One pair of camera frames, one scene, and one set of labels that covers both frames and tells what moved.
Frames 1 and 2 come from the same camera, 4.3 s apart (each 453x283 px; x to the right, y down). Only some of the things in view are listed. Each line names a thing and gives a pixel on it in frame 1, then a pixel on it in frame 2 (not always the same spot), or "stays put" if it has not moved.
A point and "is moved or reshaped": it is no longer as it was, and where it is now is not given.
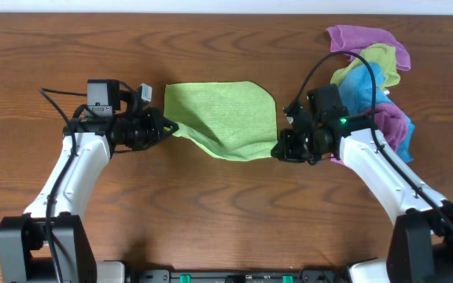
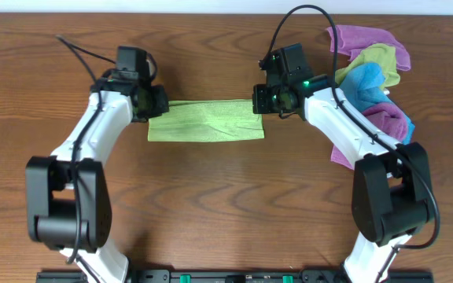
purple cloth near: (392, 124) stays put
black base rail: (311, 276) stays put
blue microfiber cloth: (355, 85) stays put
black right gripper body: (294, 143) → (260, 99)
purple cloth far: (355, 38) stays put
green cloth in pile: (384, 55) stays put
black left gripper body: (152, 128) → (160, 101)
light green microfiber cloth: (231, 120) is moved or reshaped
